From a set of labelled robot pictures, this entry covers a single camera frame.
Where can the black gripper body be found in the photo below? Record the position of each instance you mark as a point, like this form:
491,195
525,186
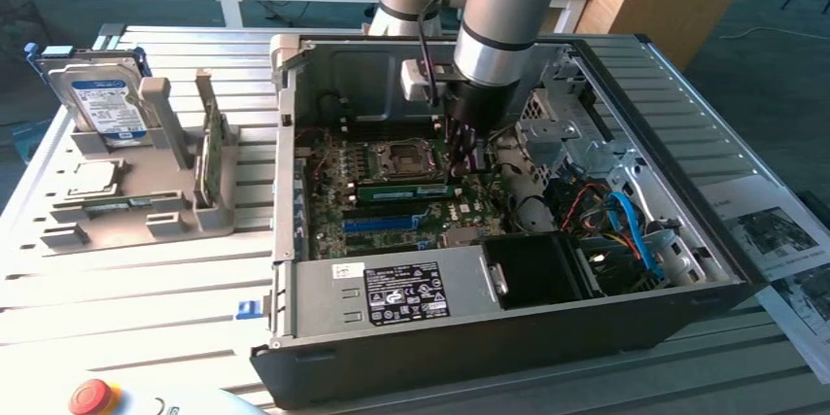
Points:
481,101

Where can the CPU socket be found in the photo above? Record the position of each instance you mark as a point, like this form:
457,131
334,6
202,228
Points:
404,158

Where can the blue expansion slot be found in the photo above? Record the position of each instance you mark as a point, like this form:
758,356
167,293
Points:
382,225

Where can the printed instruction sheet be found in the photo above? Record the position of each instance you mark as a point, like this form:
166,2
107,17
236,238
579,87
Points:
801,318
765,220

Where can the black fan shroud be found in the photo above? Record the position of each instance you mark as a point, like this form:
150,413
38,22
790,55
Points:
538,271

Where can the blue plastic clip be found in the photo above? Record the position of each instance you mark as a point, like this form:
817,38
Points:
250,310

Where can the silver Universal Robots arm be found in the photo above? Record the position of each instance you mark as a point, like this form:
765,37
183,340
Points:
495,21

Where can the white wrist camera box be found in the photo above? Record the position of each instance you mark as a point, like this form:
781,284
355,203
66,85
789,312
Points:
415,79

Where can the grey parts rack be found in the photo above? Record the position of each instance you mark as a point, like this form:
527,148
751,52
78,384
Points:
130,230

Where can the teal box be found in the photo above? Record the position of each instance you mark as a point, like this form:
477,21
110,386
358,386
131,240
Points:
30,143

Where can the red emergency stop button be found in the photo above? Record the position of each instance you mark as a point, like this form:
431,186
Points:
94,398

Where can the hard disk blue label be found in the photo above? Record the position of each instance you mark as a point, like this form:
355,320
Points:
107,104

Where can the green RAM stick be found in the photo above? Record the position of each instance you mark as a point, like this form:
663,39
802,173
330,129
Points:
120,204
402,191

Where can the black open PC case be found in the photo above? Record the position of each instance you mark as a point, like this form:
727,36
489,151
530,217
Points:
454,361

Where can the metal disk bay cage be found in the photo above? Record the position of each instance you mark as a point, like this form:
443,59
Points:
565,143

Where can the white teach pendant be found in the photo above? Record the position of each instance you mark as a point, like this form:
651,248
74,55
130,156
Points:
195,405

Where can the green motherboard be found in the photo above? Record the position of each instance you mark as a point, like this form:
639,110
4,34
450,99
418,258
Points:
388,240

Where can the blue disk caddy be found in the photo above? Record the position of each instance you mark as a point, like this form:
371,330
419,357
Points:
59,51

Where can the grey power supply unit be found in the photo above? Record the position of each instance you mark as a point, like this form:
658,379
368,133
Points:
388,288

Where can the silver CPU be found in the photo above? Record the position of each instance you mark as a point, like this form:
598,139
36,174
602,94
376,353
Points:
96,177

